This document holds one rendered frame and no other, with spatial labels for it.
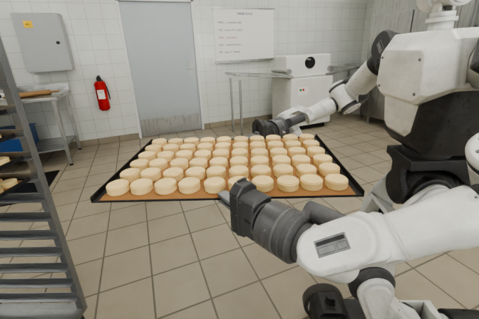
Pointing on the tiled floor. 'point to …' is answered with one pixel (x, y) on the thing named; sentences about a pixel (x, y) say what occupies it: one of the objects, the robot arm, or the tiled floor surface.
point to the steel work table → (55, 115)
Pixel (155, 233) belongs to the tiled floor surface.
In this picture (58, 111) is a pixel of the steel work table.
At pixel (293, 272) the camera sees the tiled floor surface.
